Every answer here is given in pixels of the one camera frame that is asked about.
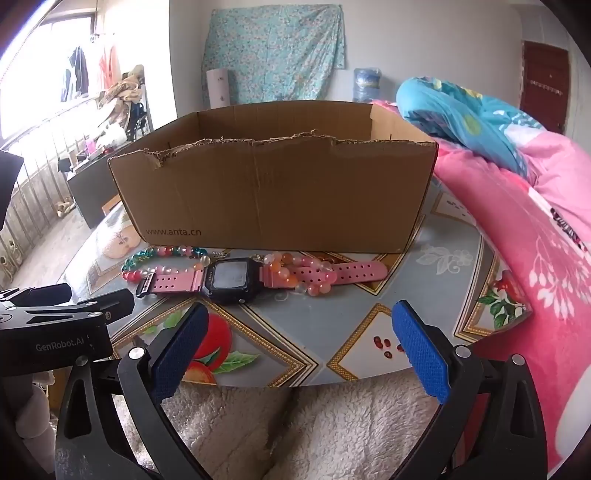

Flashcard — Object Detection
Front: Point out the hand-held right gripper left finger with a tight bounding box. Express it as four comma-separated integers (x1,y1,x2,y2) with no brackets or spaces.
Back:
54,302,211,480

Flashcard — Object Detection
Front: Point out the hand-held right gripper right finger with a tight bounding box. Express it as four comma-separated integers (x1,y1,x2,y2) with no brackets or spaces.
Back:
392,300,548,480

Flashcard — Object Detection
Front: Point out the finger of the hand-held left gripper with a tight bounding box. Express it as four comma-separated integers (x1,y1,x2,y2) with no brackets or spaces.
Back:
69,289,136,326
8,283,73,308

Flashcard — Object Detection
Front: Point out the green and pink bead bracelet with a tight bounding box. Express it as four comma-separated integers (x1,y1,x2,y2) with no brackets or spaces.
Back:
121,246,212,282

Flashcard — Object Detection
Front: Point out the pink strap digital watch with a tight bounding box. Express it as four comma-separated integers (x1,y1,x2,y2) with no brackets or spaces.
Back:
135,257,389,306

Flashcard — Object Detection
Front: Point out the orange and pink bead bracelet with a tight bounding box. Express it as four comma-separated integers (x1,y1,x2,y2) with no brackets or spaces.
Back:
252,251,338,297

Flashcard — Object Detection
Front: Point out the brown cardboard box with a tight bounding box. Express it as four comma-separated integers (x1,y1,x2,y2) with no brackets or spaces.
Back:
107,100,438,254

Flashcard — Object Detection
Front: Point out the person's left hand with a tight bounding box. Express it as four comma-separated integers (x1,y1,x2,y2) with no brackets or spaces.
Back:
13,369,59,463

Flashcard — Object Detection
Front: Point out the dark cabinet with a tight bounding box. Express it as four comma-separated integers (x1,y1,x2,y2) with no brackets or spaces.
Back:
67,151,134,229

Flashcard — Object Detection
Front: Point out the pink floral quilt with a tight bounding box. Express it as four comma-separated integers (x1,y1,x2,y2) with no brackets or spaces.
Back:
372,99,591,477

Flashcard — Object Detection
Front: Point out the white plush toy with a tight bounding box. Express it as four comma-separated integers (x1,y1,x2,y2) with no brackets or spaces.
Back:
117,381,462,480

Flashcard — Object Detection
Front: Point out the metal balcony railing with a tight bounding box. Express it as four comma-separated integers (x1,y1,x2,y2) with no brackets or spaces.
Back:
0,92,126,287

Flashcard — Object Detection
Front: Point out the wheelchair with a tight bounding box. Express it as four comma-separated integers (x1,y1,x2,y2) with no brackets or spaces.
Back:
124,99,155,141

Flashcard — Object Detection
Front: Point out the brown cloth pile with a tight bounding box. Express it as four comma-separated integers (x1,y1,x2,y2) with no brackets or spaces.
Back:
99,65,148,106

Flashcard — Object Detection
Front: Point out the dark hanging garment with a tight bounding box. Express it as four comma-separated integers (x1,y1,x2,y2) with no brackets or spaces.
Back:
61,45,89,103

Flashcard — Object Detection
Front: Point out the pink hanging garment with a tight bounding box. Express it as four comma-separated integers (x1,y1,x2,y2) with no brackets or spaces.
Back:
99,43,122,92

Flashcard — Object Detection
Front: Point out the white paper roll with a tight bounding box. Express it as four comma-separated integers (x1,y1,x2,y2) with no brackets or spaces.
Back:
205,68,230,110

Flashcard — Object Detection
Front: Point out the blue floral quilt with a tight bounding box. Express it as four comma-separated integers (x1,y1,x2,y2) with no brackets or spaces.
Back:
396,76,548,185

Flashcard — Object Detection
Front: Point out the blue water bottle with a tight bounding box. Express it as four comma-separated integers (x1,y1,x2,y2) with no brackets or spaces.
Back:
353,67,383,103

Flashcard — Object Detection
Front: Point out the dark red door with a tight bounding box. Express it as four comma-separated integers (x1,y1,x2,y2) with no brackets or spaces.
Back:
519,41,570,136

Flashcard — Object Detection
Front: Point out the wooden frame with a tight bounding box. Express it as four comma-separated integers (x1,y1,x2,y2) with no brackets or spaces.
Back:
99,194,122,219

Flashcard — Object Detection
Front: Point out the teal floral wall cloth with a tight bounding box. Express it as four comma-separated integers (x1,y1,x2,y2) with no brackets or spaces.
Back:
202,4,347,108

